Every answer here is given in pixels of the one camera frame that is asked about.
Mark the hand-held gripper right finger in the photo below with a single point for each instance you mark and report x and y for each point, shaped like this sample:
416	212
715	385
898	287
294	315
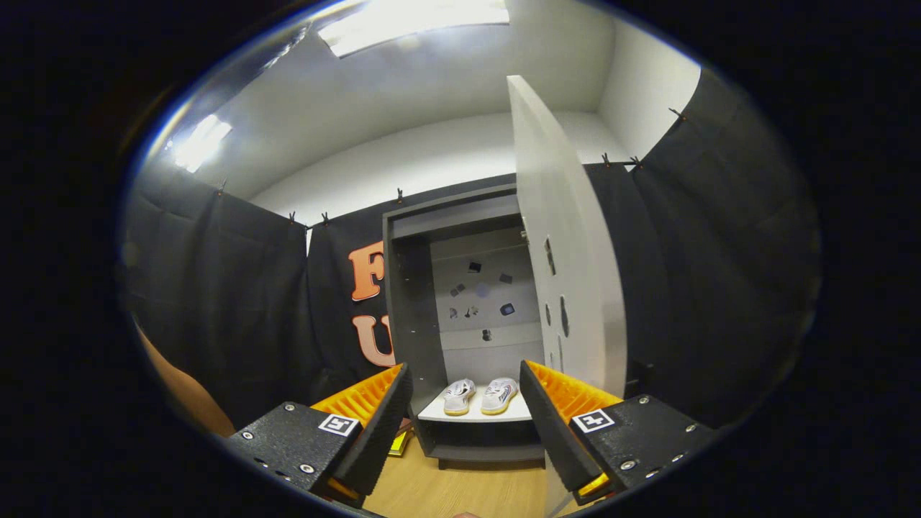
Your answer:
554	424

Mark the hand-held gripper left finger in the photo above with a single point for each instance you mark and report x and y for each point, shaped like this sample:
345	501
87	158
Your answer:
385	424

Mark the white striped shoe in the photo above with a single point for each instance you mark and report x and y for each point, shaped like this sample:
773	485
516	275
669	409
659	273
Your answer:
458	397
498	396

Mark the dark grey shoe cabinet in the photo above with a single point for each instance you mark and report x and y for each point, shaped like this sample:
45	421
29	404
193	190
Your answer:
414	324

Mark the beige shoe cabinet door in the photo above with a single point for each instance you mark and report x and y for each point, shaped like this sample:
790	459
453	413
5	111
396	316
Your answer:
568	237

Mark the yellow cover book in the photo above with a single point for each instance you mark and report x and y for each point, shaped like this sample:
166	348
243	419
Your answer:
399	444

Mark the black backdrop cloth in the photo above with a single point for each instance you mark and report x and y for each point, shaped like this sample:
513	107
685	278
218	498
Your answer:
237	302

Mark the narrow ceiling light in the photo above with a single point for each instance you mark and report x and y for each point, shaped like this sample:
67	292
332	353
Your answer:
201	142

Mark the large rectangular ceiling light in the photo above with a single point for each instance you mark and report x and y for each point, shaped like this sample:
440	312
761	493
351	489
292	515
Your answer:
410	21

